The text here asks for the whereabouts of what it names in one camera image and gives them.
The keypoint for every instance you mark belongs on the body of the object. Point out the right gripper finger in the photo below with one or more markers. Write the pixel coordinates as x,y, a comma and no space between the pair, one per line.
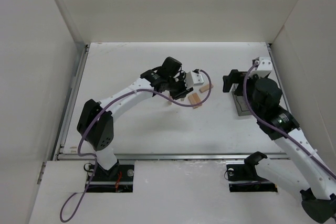
239,89
230,80

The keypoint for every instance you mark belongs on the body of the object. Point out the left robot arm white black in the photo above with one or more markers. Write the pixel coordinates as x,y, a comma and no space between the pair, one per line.
96,123

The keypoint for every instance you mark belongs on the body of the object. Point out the smoky transparent plastic box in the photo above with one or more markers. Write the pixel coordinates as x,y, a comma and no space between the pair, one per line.
240,104

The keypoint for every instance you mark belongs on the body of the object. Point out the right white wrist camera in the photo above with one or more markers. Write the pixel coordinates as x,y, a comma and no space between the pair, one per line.
262,68

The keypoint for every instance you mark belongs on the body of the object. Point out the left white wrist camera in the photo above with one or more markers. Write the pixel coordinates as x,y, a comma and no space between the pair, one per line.
193,79

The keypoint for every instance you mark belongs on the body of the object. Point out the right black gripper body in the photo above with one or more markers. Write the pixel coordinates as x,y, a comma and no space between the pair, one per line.
233,79

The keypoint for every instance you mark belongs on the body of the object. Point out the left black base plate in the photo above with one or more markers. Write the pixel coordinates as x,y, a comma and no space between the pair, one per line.
118,180

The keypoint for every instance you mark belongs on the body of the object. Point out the plain wood block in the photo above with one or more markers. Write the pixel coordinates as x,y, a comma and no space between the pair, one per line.
205,88

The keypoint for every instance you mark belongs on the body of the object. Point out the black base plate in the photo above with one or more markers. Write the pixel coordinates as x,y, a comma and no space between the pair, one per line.
241,179
118,180

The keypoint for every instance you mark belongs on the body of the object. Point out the engraved wood block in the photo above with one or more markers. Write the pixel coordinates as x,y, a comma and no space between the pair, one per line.
194,100

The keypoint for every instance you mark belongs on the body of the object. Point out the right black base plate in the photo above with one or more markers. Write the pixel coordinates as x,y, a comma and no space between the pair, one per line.
241,179

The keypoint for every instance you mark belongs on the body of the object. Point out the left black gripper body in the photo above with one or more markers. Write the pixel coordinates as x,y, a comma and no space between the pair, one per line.
181,92

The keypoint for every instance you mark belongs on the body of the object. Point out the aluminium table frame rail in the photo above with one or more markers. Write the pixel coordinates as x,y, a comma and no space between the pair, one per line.
155,129

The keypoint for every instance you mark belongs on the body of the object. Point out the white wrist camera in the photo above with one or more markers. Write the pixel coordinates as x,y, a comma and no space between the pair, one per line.
262,68
193,79

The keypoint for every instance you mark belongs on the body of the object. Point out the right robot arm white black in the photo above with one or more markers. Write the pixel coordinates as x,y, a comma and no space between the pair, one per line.
316,186

